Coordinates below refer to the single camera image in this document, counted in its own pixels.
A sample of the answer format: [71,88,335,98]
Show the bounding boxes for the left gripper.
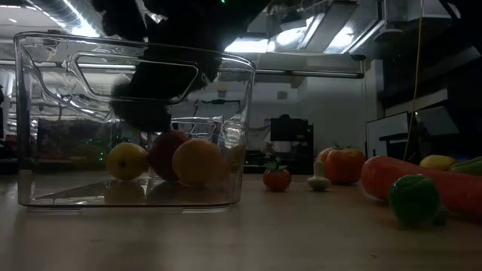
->
[109,37,224,133]

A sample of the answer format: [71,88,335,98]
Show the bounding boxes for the small white mushroom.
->
[307,160,332,192]

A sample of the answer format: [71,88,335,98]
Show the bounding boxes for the white panel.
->
[365,111,411,157]

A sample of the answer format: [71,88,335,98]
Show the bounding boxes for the horizontal metal bar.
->
[255,69,365,79]

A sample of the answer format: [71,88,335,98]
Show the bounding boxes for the dark shelving unit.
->
[378,37,482,159]

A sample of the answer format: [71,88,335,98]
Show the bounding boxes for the grey panel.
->
[413,105,461,136]

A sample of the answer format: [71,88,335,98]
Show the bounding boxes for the silver ceiling duct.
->
[22,0,105,38]

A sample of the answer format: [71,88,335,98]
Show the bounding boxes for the small green leafy vegetable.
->
[387,174,442,228]

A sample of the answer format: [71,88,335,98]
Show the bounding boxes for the person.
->
[263,113,302,161]

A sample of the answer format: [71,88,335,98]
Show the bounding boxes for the clear plastic bin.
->
[14,31,258,210]
[169,115,227,151]

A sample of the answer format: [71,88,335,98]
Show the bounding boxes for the yellow lemon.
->
[419,154,459,172]

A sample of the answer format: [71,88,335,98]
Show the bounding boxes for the round yellow fruit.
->
[105,142,148,181]

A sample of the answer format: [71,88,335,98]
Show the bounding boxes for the red tomato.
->
[147,129,191,182]

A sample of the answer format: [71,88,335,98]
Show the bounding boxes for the orange pumpkin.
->
[316,145,367,185]

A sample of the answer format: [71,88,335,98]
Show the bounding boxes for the ceiling light panel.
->
[276,25,314,53]
[224,36,273,54]

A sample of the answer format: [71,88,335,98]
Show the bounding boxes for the green chayote squash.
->
[450,156,482,177]

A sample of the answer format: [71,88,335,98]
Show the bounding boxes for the orange carrot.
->
[361,156,482,221]

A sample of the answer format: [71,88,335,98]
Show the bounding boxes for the yellow orange mango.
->
[172,139,224,187]

